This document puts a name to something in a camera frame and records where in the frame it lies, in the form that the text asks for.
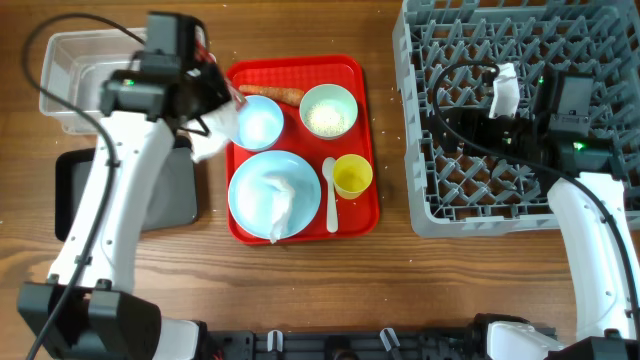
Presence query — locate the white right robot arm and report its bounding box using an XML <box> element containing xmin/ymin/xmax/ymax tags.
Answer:
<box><xmin>430</xmin><ymin>63</ymin><xmax>639</xmax><ymax>359</ymax></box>

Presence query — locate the orange carrot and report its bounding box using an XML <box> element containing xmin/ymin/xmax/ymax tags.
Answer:
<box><xmin>239</xmin><ymin>85</ymin><xmax>305</xmax><ymax>107</ymax></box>

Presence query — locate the grey dishwasher rack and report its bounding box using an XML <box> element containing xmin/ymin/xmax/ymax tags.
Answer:
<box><xmin>392</xmin><ymin>0</ymin><xmax>639</xmax><ymax>237</ymax></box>

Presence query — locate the clear plastic bin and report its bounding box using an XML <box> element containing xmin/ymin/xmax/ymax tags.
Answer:
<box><xmin>40</xmin><ymin>29</ymin><xmax>144</xmax><ymax>120</ymax></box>

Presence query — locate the red snack wrapper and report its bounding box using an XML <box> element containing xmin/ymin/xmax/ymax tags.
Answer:
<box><xmin>195</xmin><ymin>37</ymin><xmax>249</xmax><ymax>109</ymax></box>

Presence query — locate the black waste tray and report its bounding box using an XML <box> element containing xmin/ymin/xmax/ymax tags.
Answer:
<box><xmin>55</xmin><ymin>136</ymin><xmax>199</xmax><ymax>241</ymax></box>

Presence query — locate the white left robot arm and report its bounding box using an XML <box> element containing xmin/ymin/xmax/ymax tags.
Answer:
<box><xmin>18</xmin><ymin>12</ymin><xmax>244</xmax><ymax>359</ymax></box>

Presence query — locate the red plastic tray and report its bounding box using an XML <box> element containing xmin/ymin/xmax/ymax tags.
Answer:
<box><xmin>227</xmin><ymin>55</ymin><xmax>380</xmax><ymax>244</ymax></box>

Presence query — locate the mint green rice bowl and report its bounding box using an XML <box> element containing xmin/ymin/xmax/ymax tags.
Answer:
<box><xmin>299</xmin><ymin>84</ymin><xmax>359</xmax><ymax>140</ymax></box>

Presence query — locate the white napkin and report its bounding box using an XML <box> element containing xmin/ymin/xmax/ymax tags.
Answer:
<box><xmin>263</xmin><ymin>175</ymin><xmax>296</xmax><ymax>244</ymax></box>

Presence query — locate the yellow plastic cup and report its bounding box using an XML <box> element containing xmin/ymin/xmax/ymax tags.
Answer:
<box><xmin>333</xmin><ymin>154</ymin><xmax>373</xmax><ymax>200</ymax></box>

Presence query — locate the large light blue plate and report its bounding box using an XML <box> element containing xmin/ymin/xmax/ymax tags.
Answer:
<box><xmin>228</xmin><ymin>150</ymin><xmax>322</xmax><ymax>243</ymax></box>

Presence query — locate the small light blue bowl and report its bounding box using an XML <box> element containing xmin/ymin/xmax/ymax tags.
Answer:
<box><xmin>232</xmin><ymin>95</ymin><xmax>284</xmax><ymax>152</ymax></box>

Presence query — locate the white plastic spoon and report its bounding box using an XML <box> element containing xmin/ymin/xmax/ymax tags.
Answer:
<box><xmin>322</xmin><ymin>157</ymin><xmax>338</xmax><ymax>233</ymax></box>

